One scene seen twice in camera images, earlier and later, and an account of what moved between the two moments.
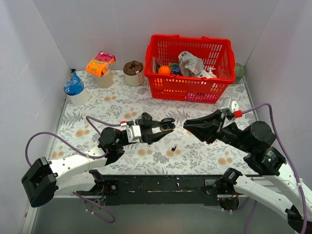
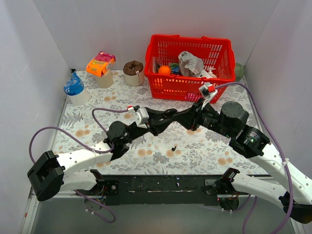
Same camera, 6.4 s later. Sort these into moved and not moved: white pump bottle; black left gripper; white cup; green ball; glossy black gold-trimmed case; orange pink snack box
Moved: glossy black gold-trimmed case; black left gripper
Not moved: white cup; orange pink snack box; green ball; white pump bottle
